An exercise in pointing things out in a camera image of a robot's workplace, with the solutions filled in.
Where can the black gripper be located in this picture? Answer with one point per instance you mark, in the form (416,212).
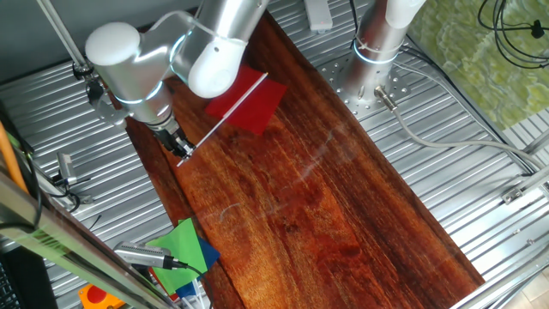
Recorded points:
(168,138)

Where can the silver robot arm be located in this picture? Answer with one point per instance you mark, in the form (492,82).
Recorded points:
(141,64)

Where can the green flag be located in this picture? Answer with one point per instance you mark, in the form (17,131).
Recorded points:
(182,253)

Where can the blue flag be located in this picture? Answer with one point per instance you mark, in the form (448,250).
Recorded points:
(210,255)

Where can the orange emergency stop box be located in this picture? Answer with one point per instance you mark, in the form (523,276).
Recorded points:
(96,297)

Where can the white power strip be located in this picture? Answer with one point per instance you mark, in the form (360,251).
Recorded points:
(319,15)

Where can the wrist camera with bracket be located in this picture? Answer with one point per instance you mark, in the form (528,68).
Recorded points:
(100,105)

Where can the silver depth camera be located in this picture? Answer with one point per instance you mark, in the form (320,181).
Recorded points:
(141,255)

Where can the small silver camera on stand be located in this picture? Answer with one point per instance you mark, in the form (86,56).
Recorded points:
(66,169)

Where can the metal frame bar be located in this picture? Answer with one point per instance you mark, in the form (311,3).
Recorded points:
(64,240)

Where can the silver camera pole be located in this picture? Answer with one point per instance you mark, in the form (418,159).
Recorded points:
(64,38)

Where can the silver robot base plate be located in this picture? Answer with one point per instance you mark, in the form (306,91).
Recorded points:
(339,81)

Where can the aluminium profile with bracket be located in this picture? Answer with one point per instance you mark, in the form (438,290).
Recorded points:
(525,184)

